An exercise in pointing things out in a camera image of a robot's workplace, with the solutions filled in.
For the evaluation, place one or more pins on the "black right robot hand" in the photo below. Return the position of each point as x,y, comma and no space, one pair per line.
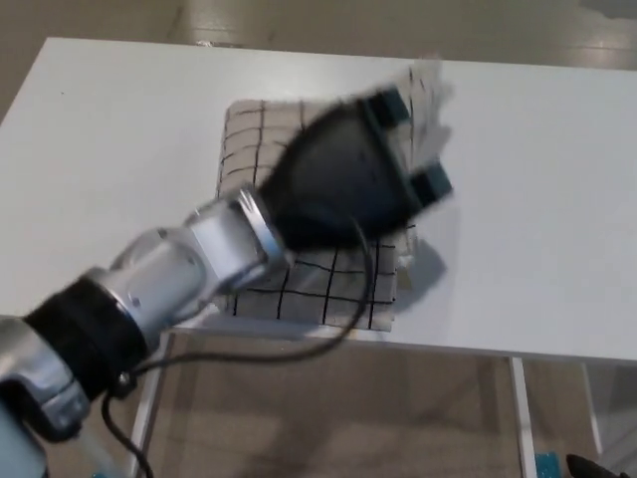
592,468

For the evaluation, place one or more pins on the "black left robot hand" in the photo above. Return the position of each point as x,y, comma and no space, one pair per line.
338,179

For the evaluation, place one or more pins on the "white black checkered towel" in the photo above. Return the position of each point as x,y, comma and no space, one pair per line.
249,149

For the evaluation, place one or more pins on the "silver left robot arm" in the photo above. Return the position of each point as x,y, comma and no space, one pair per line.
164,279

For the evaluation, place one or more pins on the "white metal table leg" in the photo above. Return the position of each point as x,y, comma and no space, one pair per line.
522,423
149,408
591,413

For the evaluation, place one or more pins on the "blue-grey metal bar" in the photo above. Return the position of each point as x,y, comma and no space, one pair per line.
99,455

